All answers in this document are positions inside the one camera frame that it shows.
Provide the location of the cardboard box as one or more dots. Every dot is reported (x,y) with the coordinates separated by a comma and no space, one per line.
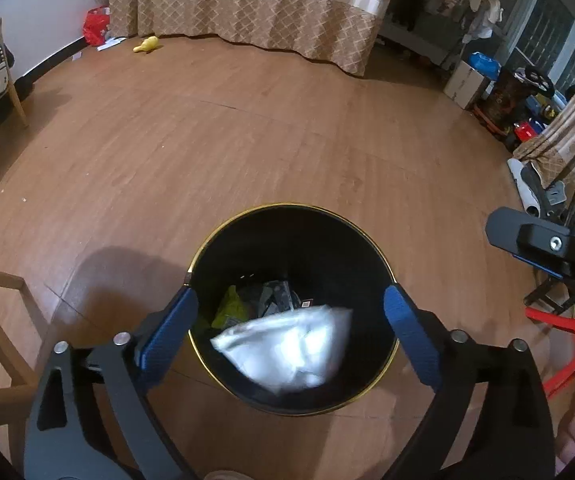
(462,82)

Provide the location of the red plastic bag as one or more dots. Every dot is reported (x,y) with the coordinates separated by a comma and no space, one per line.
(96,27)

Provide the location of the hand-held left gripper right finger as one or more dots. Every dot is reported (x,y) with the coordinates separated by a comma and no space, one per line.
(412,335)

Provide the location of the black toy steering wheel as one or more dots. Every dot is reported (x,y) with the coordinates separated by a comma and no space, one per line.
(537,79)

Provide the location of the white paper sheet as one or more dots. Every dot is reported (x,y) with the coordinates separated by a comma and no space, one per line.
(112,43)

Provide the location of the beige patterned curtain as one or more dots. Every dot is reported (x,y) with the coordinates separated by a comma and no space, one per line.
(247,10)

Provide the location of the hanging clothes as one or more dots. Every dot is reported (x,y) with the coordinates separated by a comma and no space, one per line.
(482,5)

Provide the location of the white plastic bag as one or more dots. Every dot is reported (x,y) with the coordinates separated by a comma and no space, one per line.
(292,345)

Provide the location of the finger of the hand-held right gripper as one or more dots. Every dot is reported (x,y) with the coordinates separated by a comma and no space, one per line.
(532,237)

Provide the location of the white shoe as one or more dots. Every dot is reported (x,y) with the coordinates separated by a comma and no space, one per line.
(522,180)

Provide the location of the beige shoe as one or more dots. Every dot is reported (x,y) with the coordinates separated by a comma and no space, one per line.
(225,476)

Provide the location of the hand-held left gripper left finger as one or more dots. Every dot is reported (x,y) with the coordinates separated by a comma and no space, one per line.
(167,335)

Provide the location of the black trash bin gold rim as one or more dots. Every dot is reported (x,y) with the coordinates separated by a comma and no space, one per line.
(292,245)

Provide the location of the yellow-green snack bag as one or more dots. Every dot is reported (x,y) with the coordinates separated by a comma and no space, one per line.
(230,307)

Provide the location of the red blue toy car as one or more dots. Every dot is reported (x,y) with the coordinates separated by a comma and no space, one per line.
(530,127)

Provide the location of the yellow toy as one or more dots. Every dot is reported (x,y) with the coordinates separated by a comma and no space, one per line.
(148,45)

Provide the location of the black stool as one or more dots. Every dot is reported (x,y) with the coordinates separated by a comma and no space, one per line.
(547,295)

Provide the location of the blue bag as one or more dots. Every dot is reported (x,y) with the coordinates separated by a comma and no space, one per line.
(485,62)

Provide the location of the grey shoe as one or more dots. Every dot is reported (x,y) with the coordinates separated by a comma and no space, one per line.
(550,190)

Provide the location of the silver foil wrapper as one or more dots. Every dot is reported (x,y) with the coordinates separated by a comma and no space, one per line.
(272,297)

